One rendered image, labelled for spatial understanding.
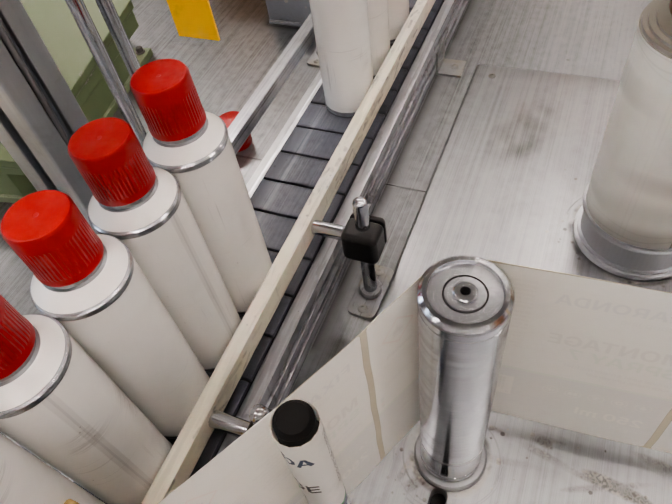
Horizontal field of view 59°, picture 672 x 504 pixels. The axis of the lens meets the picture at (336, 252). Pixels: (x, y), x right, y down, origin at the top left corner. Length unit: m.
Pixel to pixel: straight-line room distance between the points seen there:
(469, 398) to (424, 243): 0.23
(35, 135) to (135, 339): 0.19
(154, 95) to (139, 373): 0.15
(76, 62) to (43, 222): 0.50
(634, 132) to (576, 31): 0.43
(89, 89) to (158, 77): 0.42
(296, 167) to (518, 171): 0.20
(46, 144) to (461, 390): 0.33
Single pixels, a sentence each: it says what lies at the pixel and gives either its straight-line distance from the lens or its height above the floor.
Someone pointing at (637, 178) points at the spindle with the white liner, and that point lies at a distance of 0.43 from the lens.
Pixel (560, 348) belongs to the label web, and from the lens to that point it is 0.30.
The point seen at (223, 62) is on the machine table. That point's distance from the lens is 0.83.
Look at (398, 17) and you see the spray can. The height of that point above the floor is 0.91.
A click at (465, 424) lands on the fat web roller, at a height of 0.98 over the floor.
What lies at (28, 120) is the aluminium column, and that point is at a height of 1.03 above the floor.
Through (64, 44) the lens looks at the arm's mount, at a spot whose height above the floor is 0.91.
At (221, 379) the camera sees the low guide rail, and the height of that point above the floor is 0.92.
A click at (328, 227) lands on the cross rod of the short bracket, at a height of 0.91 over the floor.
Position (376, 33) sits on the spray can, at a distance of 0.63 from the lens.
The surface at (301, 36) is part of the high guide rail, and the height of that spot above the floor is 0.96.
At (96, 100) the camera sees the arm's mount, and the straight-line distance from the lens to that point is 0.78.
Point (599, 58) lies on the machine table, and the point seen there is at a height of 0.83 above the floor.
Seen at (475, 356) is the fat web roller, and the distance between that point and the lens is 0.25.
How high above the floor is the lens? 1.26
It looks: 51 degrees down
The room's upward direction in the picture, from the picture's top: 11 degrees counter-clockwise
